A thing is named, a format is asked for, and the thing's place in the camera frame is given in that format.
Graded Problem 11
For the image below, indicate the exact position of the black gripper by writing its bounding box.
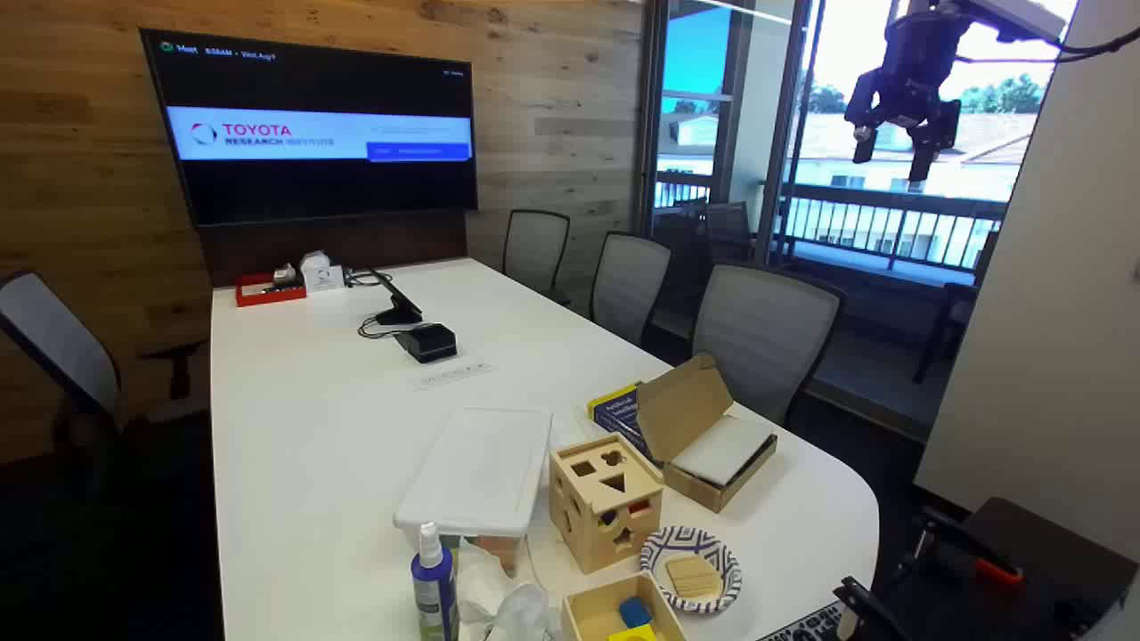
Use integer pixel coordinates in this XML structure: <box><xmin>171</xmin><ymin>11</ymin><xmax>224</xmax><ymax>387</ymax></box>
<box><xmin>842</xmin><ymin>0</ymin><xmax>965</xmax><ymax>190</ymax></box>

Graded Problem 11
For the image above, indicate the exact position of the brown cardboard box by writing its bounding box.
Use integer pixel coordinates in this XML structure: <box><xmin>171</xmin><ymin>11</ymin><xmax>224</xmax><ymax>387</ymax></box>
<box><xmin>634</xmin><ymin>353</ymin><xmax>779</xmax><ymax>516</ymax></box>

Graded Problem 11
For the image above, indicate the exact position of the blue book with yellow edge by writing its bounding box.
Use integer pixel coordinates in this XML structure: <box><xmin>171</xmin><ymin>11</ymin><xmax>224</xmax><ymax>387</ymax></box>
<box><xmin>584</xmin><ymin>382</ymin><xmax>656</xmax><ymax>461</ymax></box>

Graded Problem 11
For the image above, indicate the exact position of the small black box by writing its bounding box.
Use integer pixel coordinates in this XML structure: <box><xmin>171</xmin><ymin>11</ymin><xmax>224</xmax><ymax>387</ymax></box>
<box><xmin>396</xmin><ymin>322</ymin><xmax>459</xmax><ymax>368</ymax></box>

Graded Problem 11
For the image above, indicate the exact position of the white tissue box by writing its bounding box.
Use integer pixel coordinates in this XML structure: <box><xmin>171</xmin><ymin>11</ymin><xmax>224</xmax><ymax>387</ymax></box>
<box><xmin>297</xmin><ymin>249</ymin><xmax>349</xmax><ymax>294</ymax></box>

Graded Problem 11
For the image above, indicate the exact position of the balcony railing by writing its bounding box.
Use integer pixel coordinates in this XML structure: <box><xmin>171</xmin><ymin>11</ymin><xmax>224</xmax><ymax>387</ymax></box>
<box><xmin>775</xmin><ymin>183</ymin><xmax>1013</xmax><ymax>278</ymax></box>

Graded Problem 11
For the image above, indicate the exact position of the dark office chair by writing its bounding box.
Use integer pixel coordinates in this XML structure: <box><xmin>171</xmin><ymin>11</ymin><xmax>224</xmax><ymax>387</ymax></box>
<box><xmin>692</xmin><ymin>200</ymin><xmax>755</xmax><ymax>270</ymax></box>

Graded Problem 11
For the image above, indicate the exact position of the grey mesh office chair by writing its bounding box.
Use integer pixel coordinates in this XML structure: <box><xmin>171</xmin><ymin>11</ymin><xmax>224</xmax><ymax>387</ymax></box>
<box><xmin>692</xmin><ymin>259</ymin><xmax>848</xmax><ymax>429</ymax></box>
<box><xmin>588</xmin><ymin>233</ymin><xmax>672</xmax><ymax>349</ymax></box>
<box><xmin>500</xmin><ymin>205</ymin><xmax>575</xmax><ymax>300</ymax></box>

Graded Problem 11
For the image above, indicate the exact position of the wooden shape sorter cube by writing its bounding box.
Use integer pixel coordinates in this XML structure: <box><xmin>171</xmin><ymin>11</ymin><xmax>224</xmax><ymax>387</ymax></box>
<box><xmin>545</xmin><ymin>430</ymin><xmax>666</xmax><ymax>576</ymax></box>

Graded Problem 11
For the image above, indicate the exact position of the blue white patterned plate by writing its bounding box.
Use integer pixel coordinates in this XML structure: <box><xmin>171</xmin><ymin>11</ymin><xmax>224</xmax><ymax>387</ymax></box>
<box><xmin>634</xmin><ymin>525</ymin><xmax>747</xmax><ymax>620</ymax></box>

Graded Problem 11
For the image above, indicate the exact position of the round wooden piece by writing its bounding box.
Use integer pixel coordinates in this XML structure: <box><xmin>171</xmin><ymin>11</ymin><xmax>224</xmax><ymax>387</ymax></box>
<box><xmin>664</xmin><ymin>553</ymin><xmax>723</xmax><ymax>605</ymax></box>

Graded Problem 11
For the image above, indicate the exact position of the black white patterned object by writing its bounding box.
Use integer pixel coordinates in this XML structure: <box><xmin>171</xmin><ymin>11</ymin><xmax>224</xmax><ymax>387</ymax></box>
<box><xmin>760</xmin><ymin>600</ymin><xmax>860</xmax><ymax>641</ymax></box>

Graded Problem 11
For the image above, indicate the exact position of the small wooden tray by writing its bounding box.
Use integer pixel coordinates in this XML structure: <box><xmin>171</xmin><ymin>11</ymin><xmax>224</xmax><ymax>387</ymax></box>
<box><xmin>560</xmin><ymin>570</ymin><xmax>692</xmax><ymax>641</ymax></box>

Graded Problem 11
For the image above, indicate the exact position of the crumpled clear plastic bag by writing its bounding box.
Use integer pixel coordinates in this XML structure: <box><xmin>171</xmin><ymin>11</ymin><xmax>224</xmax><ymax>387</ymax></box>
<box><xmin>457</xmin><ymin>539</ymin><xmax>561</xmax><ymax>641</ymax></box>

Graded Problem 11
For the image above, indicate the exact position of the blue spray bottle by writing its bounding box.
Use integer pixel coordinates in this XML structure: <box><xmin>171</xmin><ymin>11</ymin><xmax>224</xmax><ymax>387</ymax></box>
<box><xmin>408</xmin><ymin>519</ymin><xmax>464</xmax><ymax>641</ymax></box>

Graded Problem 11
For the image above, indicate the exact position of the red tray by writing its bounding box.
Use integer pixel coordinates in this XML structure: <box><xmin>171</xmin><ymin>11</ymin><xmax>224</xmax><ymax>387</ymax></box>
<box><xmin>230</xmin><ymin>270</ymin><xmax>311</xmax><ymax>311</ymax></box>

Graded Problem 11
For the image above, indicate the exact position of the grey office chair with armrest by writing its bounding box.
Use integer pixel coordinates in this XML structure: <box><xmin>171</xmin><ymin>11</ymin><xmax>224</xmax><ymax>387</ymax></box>
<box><xmin>0</xmin><ymin>267</ymin><xmax>210</xmax><ymax>478</ymax></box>

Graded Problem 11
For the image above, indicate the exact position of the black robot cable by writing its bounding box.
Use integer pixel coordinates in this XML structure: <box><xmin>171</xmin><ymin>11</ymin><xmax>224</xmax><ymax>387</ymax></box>
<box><xmin>1047</xmin><ymin>26</ymin><xmax>1140</xmax><ymax>65</ymax></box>

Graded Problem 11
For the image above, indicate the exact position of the black equipment with red handle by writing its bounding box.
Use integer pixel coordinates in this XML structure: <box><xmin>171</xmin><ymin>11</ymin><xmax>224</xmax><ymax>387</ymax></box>
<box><xmin>832</xmin><ymin>495</ymin><xmax>1140</xmax><ymax>641</ymax></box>

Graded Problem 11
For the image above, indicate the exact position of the black conference device with cable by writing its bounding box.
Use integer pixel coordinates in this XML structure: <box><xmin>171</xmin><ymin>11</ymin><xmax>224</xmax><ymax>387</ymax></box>
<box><xmin>354</xmin><ymin>267</ymin><xmax>426</xmax><ymax>341</ymax></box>

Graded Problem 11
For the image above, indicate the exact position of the black wall television screen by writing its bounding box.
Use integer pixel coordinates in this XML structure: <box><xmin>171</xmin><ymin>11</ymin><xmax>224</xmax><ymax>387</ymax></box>
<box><xmin>140</xmin><ymin>30</ymin><xmax>482</xmax><ymax>233</ymax></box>

